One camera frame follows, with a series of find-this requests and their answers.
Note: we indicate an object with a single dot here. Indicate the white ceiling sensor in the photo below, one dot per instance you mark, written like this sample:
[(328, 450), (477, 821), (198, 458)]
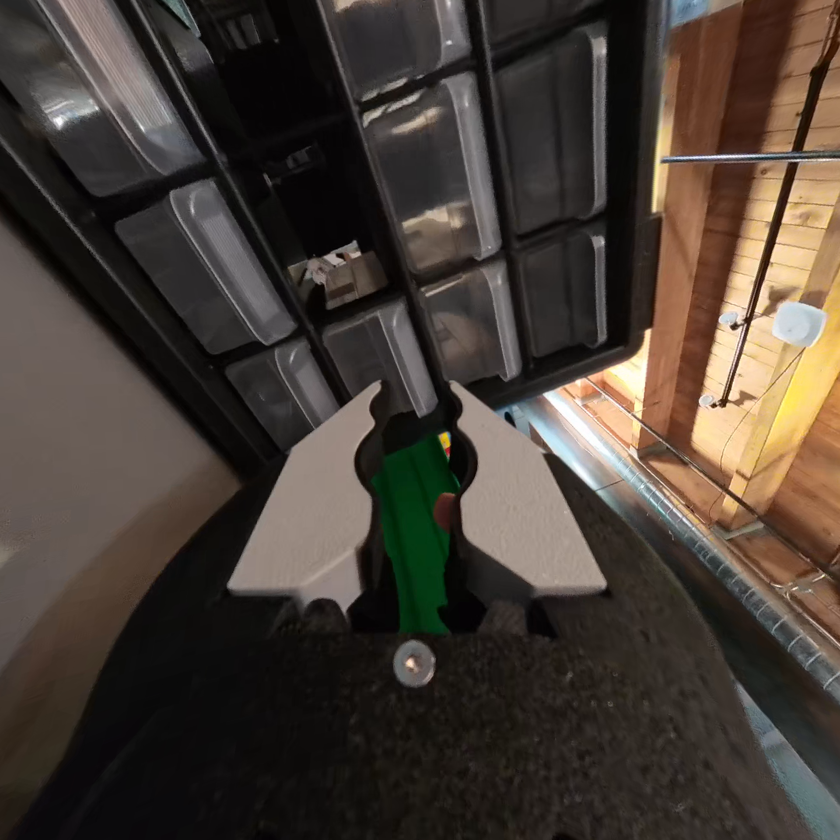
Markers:
[(799, 323)]

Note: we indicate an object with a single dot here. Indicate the black conduit pipe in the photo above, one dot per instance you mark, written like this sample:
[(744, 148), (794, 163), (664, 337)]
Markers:
[(771, 229)]

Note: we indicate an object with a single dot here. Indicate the metal threaded rod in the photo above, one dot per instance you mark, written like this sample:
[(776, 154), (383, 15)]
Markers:
[(754, 157)]

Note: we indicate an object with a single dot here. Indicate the green plastic bin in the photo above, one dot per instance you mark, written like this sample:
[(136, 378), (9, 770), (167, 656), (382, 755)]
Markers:
[(413, 525)]

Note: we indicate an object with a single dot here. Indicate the set of clear drawers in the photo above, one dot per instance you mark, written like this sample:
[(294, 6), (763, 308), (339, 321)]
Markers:
[(433, 170)]

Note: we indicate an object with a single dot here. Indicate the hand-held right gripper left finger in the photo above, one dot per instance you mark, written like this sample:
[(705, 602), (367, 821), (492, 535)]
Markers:
[(302, 525)]

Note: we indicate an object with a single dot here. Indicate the black drawer cabinet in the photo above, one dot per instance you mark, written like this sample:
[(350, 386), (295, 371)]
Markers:
[(631, 295)]

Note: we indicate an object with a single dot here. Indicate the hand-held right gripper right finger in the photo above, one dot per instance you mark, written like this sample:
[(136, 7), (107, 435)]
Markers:
[(525, 525)]

